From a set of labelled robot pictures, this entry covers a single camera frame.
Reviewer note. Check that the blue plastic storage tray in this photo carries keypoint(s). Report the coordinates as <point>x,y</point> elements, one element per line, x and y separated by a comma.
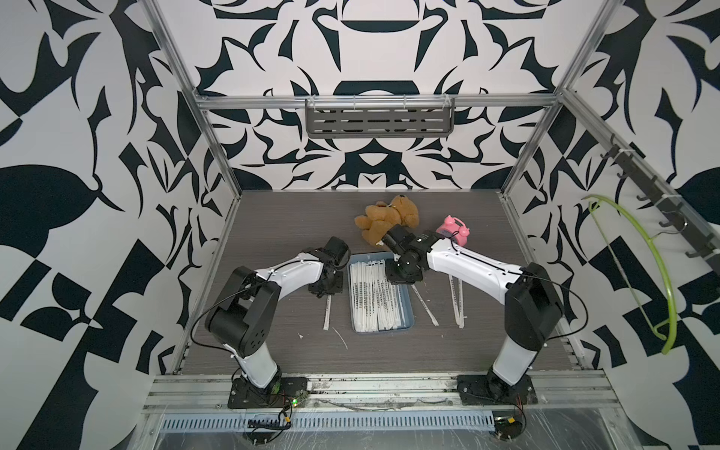
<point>395,312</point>

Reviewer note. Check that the grey metal wall shelf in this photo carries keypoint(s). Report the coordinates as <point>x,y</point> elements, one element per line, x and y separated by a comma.
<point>375,117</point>

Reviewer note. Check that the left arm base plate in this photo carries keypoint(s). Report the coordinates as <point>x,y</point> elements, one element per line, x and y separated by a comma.
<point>280,391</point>

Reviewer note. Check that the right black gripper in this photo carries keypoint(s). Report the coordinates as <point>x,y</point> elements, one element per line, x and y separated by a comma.
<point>393,277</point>

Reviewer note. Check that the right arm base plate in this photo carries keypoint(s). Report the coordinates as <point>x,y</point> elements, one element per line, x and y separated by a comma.
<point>490,389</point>

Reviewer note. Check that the pink alarm clock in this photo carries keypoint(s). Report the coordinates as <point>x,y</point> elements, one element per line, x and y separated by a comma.
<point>455,229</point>

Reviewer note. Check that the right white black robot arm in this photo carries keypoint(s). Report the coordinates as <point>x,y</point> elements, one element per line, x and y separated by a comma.
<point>532,306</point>

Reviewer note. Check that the grey wall hook rail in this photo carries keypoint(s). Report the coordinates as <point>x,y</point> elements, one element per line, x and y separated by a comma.
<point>680,217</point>

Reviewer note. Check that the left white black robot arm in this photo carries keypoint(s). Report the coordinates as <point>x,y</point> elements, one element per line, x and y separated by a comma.
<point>241,318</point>

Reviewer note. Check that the brown teddy bear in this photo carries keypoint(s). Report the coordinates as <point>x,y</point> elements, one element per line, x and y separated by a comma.
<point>382,217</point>

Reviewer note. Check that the green plastic clothes hanger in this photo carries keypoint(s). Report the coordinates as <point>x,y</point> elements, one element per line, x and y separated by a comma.
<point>635,268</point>

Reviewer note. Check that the white slotted cable duct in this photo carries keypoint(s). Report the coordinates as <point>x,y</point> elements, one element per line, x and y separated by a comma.
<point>314,421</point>

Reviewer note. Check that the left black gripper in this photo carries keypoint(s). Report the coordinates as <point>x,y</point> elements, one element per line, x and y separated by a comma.
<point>337,287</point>

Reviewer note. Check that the pile straw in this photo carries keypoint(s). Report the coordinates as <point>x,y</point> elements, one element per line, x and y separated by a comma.
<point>425,306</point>

